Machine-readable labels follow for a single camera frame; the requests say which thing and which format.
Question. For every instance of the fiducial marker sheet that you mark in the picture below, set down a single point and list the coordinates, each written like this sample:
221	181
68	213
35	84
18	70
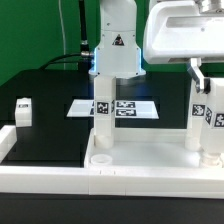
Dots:
123	109

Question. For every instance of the white desk top panel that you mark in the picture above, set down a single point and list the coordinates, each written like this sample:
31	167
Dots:
145	147

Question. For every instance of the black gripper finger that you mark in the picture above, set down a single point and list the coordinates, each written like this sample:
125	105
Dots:
202	83

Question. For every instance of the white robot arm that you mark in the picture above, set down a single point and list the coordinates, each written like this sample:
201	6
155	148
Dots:
117	53

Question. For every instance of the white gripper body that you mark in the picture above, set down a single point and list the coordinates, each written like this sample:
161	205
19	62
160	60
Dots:
178	30

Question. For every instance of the white U-shaped obstacle fence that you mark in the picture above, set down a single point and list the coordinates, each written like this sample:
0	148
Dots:
103	179

